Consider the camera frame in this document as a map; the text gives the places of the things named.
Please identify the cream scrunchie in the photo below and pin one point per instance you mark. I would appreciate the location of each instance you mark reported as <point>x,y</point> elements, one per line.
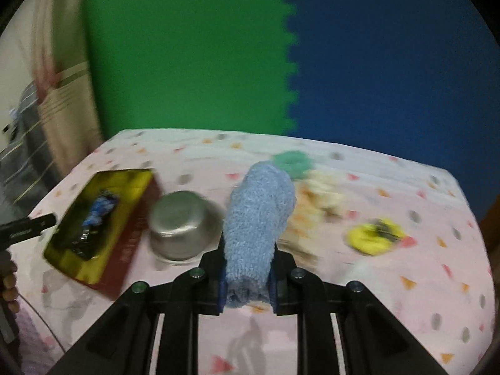
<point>324,195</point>

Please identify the red and gold tin box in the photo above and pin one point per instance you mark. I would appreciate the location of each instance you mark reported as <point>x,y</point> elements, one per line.
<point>68,258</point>

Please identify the orange patterned cloth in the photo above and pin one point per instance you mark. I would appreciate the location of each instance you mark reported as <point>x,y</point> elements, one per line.
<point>304,218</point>

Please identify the grey plaid cloth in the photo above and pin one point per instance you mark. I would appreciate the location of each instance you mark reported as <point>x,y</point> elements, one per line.
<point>27,125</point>

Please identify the green fluffy scrunchie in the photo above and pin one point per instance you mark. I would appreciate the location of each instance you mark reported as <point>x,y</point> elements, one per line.
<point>291,162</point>

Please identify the blue and black scrunchie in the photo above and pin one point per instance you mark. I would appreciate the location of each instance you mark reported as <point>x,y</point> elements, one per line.
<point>97,209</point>

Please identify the steel bowl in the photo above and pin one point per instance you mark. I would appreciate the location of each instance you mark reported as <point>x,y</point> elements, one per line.
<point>179,222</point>

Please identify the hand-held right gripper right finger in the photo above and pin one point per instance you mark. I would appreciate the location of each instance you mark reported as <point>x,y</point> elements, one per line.
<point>273,293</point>

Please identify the person's left hand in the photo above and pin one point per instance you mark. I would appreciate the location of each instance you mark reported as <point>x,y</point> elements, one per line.
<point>8,285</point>

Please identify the green foam mat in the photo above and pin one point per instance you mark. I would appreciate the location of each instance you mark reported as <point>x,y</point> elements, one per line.
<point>187,47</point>

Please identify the blue foam mat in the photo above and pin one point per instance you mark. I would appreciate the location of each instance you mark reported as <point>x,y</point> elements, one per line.
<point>390,66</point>

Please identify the pink patterned tablecloth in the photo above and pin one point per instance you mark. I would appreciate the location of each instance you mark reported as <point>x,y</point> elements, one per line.
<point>390,300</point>

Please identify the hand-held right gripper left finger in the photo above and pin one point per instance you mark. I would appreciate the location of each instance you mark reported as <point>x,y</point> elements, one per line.
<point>221,293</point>

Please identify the printed beige curtain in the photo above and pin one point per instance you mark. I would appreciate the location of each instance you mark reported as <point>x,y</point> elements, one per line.
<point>66,97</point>

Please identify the lilac checked sheet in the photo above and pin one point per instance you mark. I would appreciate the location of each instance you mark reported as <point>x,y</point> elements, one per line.
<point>33,343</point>

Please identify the blue fuzzy sock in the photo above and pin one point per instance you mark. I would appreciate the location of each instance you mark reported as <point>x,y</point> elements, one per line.
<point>258,222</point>

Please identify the yellow scrunchie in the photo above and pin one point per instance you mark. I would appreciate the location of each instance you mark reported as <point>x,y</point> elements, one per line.
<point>365,238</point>

